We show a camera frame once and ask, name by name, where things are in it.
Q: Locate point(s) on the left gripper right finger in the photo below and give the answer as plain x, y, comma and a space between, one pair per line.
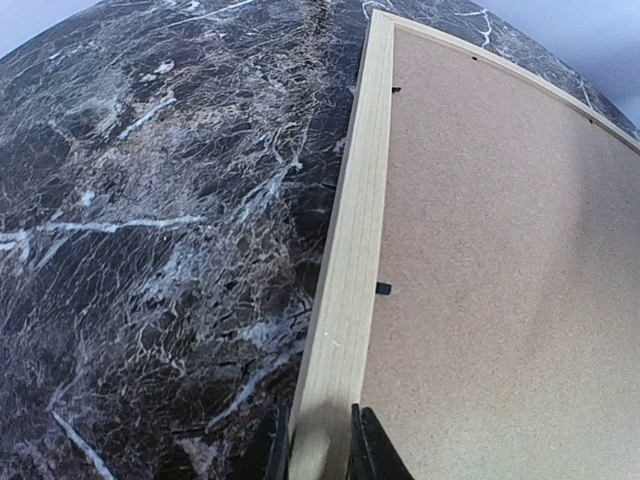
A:
372, 455

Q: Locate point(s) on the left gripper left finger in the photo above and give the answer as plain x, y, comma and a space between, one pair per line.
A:
278, 446

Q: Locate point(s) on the wooden picture frame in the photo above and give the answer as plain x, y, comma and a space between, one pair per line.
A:
479, 292

